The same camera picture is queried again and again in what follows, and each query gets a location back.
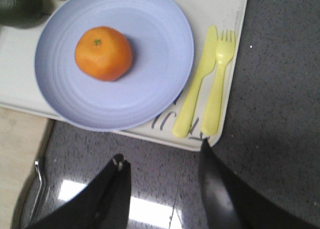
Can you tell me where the metal cutting board handle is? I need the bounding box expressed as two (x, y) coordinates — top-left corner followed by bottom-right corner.
(19, 157), (48, 225)

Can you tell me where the cream rectangular tray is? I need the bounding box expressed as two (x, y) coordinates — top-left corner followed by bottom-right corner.
(0, 0), (247, 151)

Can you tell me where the orange fruit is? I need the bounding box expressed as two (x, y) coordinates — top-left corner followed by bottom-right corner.
(74, 26), (133, 82)

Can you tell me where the yellow plastic fork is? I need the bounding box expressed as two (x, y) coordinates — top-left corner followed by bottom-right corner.
(201, 30), (236, 136)

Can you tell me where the dark green lime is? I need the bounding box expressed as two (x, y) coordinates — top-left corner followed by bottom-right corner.
(0, 0), (54, 29)

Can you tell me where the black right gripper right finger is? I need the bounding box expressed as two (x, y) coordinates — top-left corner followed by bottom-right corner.
(198, 139), (315, 229)

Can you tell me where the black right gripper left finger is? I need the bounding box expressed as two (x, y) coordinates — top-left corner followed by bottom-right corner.
(28, 154), (132, 229)

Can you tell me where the light blue plastic plate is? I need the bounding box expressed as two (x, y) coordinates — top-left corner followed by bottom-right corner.
(34, 0), (194, 132)

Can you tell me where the yellow plastic knife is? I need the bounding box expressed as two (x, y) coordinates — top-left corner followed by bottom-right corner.
(172, 25), (218, 138)

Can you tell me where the wooden cutting board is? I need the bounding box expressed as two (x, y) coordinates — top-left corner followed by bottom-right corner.
(0, 108), (54, 229)

